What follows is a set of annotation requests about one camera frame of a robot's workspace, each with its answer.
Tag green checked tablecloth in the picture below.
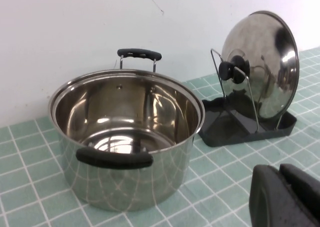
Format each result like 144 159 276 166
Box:
0 46 320 227

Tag stainless steel pot lid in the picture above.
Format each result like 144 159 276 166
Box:
218 10 300 120

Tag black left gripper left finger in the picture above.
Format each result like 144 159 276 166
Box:
249 164 305 227

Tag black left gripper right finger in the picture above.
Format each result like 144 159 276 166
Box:
279 163 320 227

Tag stainless steel pot black handles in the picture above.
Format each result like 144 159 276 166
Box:
48 48 206 212

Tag black tray wire lid rack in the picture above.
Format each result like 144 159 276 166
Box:
199 48 298 147

